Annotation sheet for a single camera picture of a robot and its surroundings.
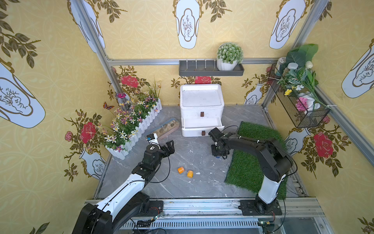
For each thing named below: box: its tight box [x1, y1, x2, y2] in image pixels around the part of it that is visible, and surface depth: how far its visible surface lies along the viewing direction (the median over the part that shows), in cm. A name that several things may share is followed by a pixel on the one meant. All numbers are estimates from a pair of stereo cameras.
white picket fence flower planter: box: [101, 76, 163, 160], surface depth 93 cm
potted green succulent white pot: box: [216, 41, 244, 71], surface depth 76 cm
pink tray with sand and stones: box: [152, 117, 180, 141], surface depth 106 cm
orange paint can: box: [177, 166, 185, 175], surface depth 87 cm
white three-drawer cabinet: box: [179, 83, 225, 137], surface depth 94 cm
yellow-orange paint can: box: [187, 170, 194, 179], surface depth 85 cm
